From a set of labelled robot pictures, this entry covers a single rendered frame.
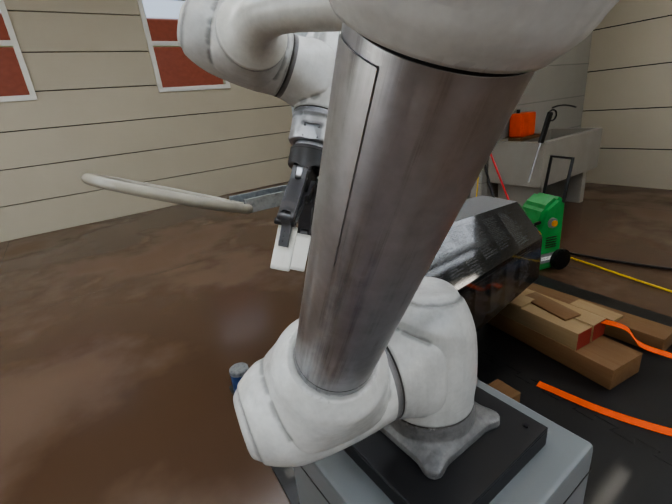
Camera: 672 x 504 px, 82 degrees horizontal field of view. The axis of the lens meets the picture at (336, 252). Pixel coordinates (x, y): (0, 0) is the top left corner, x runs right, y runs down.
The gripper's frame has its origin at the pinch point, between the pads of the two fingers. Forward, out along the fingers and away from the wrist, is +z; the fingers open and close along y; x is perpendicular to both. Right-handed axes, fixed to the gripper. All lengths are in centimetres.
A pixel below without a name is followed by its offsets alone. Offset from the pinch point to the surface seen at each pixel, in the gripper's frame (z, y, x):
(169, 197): -10.2, -27.6, -39.7
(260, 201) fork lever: -18, -65, -28
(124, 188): -10, -25, -50
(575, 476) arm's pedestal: 26, -4, 53
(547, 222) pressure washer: -64, -239, 139
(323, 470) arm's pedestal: 34.3, -3.2, 12.2
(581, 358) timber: 21, -138, 124
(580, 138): -188, -369, 212
